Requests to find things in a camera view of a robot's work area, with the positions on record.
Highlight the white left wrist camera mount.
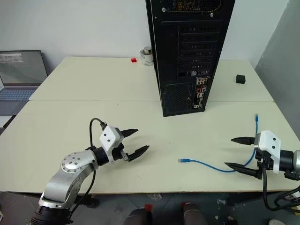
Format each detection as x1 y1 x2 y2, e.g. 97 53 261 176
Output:
98 126 124 164

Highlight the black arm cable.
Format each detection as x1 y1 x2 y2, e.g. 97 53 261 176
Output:
260 161 300 212
69 118 108 213

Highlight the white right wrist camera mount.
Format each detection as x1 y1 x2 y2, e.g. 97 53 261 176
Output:
254 130 282 175

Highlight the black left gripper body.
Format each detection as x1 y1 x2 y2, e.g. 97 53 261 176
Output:
110 142 131 163

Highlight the white tape roll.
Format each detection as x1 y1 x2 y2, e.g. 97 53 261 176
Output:
139 46 154 67

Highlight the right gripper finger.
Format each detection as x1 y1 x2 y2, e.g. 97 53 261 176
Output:
230 136 255 146
224 161 258 179

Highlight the grey open laptop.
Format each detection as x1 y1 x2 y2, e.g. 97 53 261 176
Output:
0 49 49 116

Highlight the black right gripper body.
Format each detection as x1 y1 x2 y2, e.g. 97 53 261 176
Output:
254 150 275 180

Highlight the black computer tower case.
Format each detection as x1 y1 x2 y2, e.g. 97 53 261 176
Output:
145 0 236 118

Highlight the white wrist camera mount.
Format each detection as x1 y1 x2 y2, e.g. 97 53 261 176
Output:
98 126 124 164
254 130 282 175

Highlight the blue ethernet cable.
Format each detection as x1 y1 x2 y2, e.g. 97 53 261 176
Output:
177 113 261 174

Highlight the black table leg base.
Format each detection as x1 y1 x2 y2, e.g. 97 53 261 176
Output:
76 193 99 209

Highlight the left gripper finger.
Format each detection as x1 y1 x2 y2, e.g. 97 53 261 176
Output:
127 145 150 163
120 128 139 139

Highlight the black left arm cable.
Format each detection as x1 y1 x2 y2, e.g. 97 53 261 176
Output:
69 118 108 213

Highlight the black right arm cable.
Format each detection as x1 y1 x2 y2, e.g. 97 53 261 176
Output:
260 161 300 212

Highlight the dark rounded shape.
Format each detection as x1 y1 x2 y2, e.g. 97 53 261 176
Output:
182 202 207 225
122 204 153 225

